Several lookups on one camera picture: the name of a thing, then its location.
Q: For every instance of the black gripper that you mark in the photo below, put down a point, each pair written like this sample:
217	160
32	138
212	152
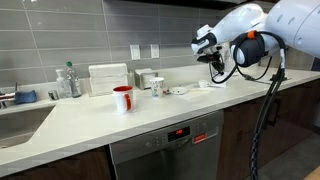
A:
210	58

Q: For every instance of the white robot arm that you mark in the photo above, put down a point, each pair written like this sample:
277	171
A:
293	23

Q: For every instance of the white ceramic saucer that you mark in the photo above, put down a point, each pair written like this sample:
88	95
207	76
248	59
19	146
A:
179	90

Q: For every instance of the red sachet packet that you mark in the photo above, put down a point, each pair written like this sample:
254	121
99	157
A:
166	90

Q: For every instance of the patterned paper cup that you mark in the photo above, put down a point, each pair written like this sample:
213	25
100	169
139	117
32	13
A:
156	86

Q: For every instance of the dark range hood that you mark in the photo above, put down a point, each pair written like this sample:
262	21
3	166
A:
200	2

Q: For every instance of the metal napkin dispenser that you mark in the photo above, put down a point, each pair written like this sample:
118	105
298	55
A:
141	80

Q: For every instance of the stainless steel dishwasher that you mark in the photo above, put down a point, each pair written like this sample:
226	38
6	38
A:
160	160

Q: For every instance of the stack of white paper towels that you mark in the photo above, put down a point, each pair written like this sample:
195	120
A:
108	78

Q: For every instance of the clear bottle green cap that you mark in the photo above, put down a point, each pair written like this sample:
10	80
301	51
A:
74	83

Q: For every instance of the clear soap pump bottle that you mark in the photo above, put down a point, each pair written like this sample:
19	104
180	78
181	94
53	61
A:
61	86

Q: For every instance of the small metal can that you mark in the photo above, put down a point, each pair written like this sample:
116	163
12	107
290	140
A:
53	95

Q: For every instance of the brown cabinet under sink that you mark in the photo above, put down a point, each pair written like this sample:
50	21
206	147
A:
66	166

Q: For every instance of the blue cloth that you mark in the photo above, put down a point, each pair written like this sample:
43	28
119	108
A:
26	96

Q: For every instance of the undermount sink basin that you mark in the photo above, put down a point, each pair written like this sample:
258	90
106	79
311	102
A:
20	126

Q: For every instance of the metal sink faucet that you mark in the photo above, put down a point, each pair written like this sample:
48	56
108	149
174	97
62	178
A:
6	96

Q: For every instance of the white wall outlet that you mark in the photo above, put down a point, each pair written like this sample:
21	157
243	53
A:
155	51
135	52

